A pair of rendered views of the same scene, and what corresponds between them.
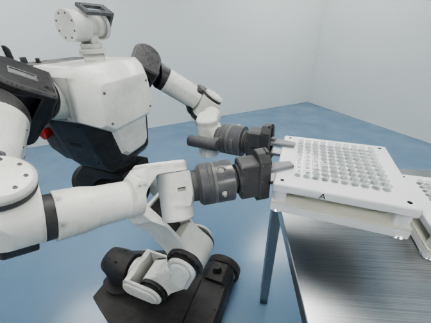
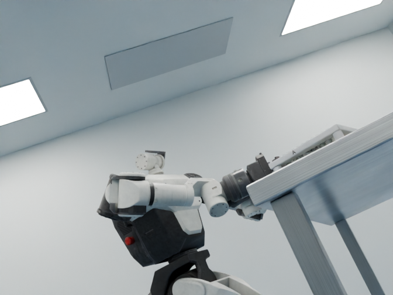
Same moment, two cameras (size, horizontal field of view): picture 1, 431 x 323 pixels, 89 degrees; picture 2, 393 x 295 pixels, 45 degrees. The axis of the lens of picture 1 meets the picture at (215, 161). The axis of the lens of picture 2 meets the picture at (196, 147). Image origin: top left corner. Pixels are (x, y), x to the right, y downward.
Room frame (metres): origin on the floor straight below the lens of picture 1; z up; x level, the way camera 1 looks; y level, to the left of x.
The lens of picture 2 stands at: (-1.09, -0.17, 0.70)
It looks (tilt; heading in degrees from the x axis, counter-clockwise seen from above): 19 degrees up; 9
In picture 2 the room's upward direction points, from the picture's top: 24 degrees counter-clockwise
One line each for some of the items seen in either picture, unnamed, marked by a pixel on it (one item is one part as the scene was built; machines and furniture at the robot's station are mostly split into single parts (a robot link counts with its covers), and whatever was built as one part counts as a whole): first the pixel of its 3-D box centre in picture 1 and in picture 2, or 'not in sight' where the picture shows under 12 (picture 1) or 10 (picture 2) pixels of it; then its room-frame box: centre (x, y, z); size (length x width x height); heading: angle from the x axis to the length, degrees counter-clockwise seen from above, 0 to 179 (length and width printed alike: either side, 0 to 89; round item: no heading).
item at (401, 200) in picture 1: (335, 166); (317, 148); (0.42, -0.27, 1.03); 0.25 x 0.24 x 0.02; 158
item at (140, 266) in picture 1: (152, 275); not in sight; (0.66, 0.33, 0.28); 0.21 x 0.20 x 0.13; 68
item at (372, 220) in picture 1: (329, 183); not in sight; (0.42, -0.27, 0.99); 0.24 x 0.24 x 0.02; 68
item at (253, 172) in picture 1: (239, 179); (252, 178); (0.39, -0.05, 1.03); 0.12 x 0.10 x 0.13; 101
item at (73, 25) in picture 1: (85, 31); (151, 164); (0.65, 0.31, 1.32); 0.10 x 0.07 x 0.09; 158
